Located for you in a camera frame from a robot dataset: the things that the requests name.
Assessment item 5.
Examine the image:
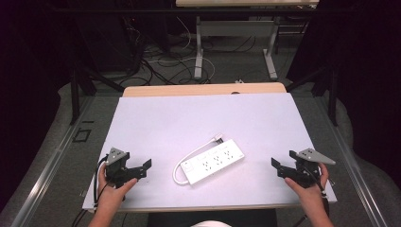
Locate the dark curtain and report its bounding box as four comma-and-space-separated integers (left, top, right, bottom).
285, 0, 401, 183
0, 0, 77, 212

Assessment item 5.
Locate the person's dark clothing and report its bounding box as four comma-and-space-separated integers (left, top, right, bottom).
147, 208, 279, 227

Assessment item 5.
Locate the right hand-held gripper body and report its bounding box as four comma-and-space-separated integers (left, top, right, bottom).
288, 148, 337, 189

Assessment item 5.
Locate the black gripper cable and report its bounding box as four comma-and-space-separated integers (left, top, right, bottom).
291, 166, 331, 227
71, 154, 110, 227

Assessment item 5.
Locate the tangle of floor cables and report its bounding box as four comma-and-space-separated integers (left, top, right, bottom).
119, 15, 257, 87

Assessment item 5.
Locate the person's left hand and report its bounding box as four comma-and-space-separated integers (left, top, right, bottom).
96, 171, 139, 210

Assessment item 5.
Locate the person's right hand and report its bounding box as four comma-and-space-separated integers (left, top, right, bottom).
284, 162, 330, 206

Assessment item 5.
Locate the white metal-legged desk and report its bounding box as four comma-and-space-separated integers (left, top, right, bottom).
175, 0, 321, 80

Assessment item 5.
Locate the black floor socket frame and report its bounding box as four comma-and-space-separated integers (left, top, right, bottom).
72, 128, 93, 144

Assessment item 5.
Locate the white power strip cable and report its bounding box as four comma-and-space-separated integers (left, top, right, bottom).
172, 137, 219, 185

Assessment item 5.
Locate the white power strip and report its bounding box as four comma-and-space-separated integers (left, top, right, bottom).
180, 138, 246, 186

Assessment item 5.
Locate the black metal stand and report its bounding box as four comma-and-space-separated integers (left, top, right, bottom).
285, 64, 339, 128
69, 61, 126, 126

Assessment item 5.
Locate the white table mat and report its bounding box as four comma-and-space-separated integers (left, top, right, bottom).
81, 92, 338, 213

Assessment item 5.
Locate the wooden table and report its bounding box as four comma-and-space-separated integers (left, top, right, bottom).
121, 81, 288, 98

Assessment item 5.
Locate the aluminium floor rail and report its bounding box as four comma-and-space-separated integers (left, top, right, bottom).
10, 96, 96, 227
314, 94, 390, 227

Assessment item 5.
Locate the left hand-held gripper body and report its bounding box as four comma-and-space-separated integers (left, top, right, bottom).
104, 147, 131, 190

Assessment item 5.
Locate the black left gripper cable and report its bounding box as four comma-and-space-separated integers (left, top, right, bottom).
71, 154, 110, 227

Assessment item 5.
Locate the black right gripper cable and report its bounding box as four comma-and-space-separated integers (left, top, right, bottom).
291, 166, 331, 227

